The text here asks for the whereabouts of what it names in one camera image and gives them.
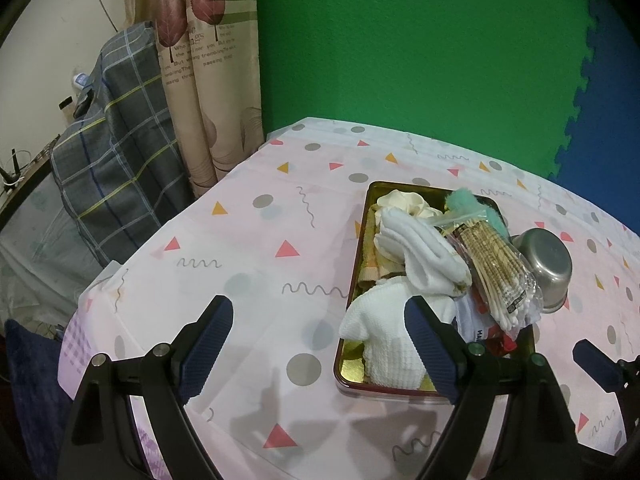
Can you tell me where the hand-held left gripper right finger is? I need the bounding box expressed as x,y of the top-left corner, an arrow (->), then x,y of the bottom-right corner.
403,295 -> 586,480

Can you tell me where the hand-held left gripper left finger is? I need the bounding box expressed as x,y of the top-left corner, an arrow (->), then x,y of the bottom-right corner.
57,294 -> 235,480

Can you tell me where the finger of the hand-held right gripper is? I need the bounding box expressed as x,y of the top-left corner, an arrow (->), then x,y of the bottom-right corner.
572,339 -> 623,393

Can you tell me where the white sock with red trim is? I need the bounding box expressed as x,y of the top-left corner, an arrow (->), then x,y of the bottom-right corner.
339,280 -> 458,390

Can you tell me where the red and gold tin box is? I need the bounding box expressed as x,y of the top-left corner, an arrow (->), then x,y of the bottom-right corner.
334,181 -> 538,400

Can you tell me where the white towel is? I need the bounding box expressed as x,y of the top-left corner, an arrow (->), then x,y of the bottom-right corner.
374,210 -> 473,297

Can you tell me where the bag of cotton swabs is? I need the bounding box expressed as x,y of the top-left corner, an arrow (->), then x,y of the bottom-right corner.
432,210 -> 545,333

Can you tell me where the orange yellow towel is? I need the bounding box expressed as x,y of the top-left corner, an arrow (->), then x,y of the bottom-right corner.
359,207 -> 406,281

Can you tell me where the cream ruffled scrunchie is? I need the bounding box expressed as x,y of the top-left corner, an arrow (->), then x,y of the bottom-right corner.
375,189 -> 441,221

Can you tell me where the green fluffy puff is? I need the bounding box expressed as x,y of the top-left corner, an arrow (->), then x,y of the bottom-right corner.
444,189 -> 508,238

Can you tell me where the stainless steel bowl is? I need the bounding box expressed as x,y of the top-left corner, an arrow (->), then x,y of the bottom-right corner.
509,227 -> 573,314

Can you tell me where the pink patterned tablecloth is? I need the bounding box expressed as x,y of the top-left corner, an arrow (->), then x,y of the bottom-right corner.
57,116 -> 640,480

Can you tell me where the dark blue cloth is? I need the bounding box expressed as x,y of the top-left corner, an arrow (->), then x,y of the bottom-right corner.
4,319 -> 76,480

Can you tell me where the light grey bedsheet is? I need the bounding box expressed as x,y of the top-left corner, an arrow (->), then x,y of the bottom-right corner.
0,175 -> 111,326

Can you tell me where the grey plaid cloth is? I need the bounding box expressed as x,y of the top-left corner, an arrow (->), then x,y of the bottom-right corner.
50,21 -> 193,268

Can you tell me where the blue foam mat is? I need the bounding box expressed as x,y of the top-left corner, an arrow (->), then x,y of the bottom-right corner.
550,0 -> 640,241

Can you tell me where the black antenna device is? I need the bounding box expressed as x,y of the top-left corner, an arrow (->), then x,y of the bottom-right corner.
0,149 -> 26,191

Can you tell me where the beige leaf print curtain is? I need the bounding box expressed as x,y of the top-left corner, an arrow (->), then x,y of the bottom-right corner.
121,0 -> 266,198

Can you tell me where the green foam mat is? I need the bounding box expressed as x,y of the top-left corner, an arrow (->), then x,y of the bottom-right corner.
255,0 -> 601,183

